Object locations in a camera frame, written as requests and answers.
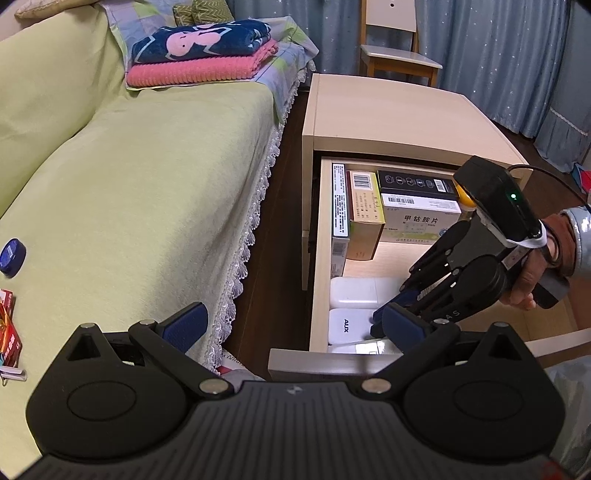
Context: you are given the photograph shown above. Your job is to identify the drawer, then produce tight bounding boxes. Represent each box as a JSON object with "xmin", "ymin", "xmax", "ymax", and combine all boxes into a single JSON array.
[{"xmin": 268, "ymin": 157, "xmax": 591, "ymax": 383}]

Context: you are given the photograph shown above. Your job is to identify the white remote in drawer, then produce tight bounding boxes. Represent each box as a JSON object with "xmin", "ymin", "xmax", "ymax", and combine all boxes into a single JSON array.
[{"xmin": 329, "ymin": 277, "xmax": 403, "ymax": 310}]

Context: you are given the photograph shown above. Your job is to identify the black box in drawer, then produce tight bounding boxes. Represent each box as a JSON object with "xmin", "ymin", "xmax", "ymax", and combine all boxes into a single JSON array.
[{"xmin": 378, "ymin": 170, "xmax": 459, "ymax": 201}]

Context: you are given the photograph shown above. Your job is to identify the person right hand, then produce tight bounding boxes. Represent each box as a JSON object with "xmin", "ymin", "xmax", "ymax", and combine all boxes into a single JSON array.
[{"xmin": 500, "ymin": 207, "xmax": 590, "ymax": 310}]

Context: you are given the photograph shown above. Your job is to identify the yellow round object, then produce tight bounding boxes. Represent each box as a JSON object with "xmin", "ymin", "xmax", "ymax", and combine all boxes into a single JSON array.
[{"xmin": 454, "ymin": 181, "xmax": 476, "ymax": 209}]

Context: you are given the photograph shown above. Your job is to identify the white AUX remote control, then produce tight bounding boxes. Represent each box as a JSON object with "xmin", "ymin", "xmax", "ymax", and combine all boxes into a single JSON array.
[{"xmin": 328, "ymin": 308, "xmax": 374, "ymax": 345}]

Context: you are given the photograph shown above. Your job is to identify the white medicine box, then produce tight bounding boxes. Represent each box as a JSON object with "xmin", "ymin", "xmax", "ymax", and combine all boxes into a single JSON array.
[{"xmin": 381, "ymin": 193, "xmax": 462, "ymax": 245}]

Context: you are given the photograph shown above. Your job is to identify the yellow green medicine box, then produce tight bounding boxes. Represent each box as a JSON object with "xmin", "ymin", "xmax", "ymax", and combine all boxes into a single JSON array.
[{"xmin": 346, "ymin": 170, "xmax": 386, "ymax": 261}]

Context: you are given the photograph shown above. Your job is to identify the thin white blue box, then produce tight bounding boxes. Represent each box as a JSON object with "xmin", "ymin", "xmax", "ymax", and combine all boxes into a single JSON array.
[{"xmin": 331, "ymin": 163, "xmax": 349, "ymax": 278}]

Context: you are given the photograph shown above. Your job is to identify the green sofa cover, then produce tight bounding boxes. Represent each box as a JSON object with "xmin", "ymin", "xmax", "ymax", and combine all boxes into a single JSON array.
[{"xmin": 1, "ymin": 6, "xmax": 276, "ymax": 477}]

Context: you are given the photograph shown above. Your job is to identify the red battery blister card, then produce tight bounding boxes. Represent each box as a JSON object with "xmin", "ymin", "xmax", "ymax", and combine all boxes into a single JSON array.
[{"xmin": 0, "ymin": 289, "xmax": 23, "ymax": 367}]

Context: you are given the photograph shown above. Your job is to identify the beige nightstand cabinet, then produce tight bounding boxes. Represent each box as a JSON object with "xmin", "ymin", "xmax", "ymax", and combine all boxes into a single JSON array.
[{"xmin": 301, "ymin": 73, "xmax": 526, "ymax": 280}]

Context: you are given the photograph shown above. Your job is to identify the blue round tin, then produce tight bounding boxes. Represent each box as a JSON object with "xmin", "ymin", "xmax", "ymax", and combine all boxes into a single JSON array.
[{"xmin": 0, "ymin": 238, "xmax": 26, "ymax": 278}]

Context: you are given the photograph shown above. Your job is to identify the blue starry curtain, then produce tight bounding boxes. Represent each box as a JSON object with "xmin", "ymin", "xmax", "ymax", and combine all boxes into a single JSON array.
[{"xmin": 228, "ymin": 1, "xmax": 590, "ymax": 173}]

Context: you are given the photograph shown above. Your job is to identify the wooden chair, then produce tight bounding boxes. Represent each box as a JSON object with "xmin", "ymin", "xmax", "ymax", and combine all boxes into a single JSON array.
[{"xmin": 359, "ymin": 0, "xmax": 443, "ymax": 87}]

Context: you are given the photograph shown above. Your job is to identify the plaid blue sofa throw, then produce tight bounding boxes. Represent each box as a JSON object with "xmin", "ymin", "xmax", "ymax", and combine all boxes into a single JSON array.
[{"xmin": 100, "ymin": 1, "xmax": 318, "ymax": 122}]

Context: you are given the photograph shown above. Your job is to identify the navy pink folded blanket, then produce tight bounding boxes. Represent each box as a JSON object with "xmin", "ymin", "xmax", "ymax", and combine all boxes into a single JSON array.
[{"xmin": 131, "ymin": 19, "xmax": 271, "ymax": 64}]

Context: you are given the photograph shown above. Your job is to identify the green patterned cushion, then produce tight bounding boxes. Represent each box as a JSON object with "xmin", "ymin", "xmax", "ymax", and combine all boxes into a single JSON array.
[{"xmin": 172, "ymin": 0, "xmax": 235, "ymax": 26}]

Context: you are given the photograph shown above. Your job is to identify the beige pillow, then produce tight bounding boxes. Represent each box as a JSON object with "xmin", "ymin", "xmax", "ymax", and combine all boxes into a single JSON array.
[{"xmin": 14, "ymin": 0, "xmax": 97, "ymax": 20}]

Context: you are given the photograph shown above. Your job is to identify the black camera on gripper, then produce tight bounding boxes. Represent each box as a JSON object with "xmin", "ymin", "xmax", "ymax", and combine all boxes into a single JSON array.
[{"xmin": 454, "ymin": 156, "xmax": 547, "ymax": 249}]

